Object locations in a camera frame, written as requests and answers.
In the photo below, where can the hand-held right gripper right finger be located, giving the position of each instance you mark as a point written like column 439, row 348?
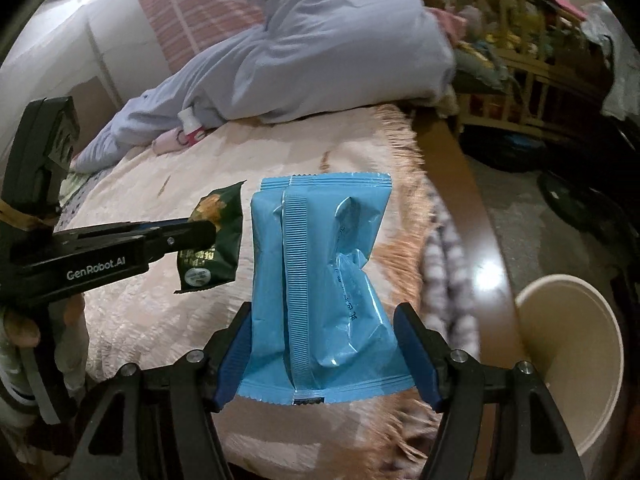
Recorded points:
column 415, row 355

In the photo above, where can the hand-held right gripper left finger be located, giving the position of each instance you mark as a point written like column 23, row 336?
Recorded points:
column 235, row 355

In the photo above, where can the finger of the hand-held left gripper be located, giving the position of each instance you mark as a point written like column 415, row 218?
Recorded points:
column 185, row 240
column 160, row 225

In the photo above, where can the green snack packet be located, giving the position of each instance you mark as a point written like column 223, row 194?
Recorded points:
column 225, row 260

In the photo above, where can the blue snack packet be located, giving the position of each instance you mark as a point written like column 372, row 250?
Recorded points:
column 320, row 260

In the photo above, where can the beige plastic bucket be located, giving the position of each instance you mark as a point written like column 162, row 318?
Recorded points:
column 575, row 350

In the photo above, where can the person's left hand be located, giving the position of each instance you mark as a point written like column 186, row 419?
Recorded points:
column 20, row 330

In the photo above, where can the grey striped blanket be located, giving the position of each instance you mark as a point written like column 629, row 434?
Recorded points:
column 450, row 285

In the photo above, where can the green patterned cloth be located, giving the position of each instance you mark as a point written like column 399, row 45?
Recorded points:
column 75, row 195

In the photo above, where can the pink fluffy blanket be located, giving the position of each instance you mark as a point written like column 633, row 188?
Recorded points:
column 150, row 320

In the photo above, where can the white bottle pink cap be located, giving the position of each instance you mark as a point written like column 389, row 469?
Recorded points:
column 189, row 121

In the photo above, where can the pink striped bedsheet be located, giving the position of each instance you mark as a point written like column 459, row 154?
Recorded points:
column 200, row 15

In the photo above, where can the black bag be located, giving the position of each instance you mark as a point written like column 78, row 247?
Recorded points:
column 502, row 152

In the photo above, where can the lavender quilt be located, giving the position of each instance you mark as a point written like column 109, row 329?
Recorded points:
column 325, row 60

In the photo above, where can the black fan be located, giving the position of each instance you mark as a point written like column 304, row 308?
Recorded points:
column 590, row 205

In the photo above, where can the wooden crib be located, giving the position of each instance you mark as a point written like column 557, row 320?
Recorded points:
column 525, row 100

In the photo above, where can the grey green cloth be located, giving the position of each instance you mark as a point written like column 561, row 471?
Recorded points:
column 480, row 65

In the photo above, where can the pink garment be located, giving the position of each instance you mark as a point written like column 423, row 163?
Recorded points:
column 447, row 20

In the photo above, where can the white hanging cloth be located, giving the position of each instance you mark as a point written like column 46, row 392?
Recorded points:
column 617, row 60

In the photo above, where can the brown wooden bed frame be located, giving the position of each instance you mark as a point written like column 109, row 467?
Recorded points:
column 475, row 210

